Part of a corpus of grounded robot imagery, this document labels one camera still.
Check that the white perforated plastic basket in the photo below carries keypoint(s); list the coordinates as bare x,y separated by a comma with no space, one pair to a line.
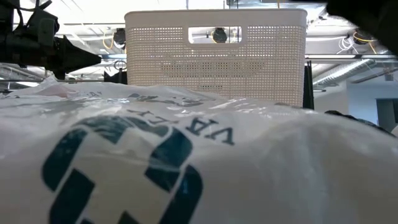
155,71

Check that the black ceiling device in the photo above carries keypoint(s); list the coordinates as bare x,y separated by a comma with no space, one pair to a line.
360,38
119,36
219,35

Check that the blue patterned cloth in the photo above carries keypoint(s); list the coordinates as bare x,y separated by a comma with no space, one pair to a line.
351,116

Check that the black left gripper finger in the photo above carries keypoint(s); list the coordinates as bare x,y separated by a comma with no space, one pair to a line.
77,59

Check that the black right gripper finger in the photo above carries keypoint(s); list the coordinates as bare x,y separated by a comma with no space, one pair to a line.
357,11

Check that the white printed plastic package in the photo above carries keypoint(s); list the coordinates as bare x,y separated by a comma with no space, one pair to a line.
248,171

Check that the silver ventilation duct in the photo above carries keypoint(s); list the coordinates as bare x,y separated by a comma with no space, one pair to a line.
342,73

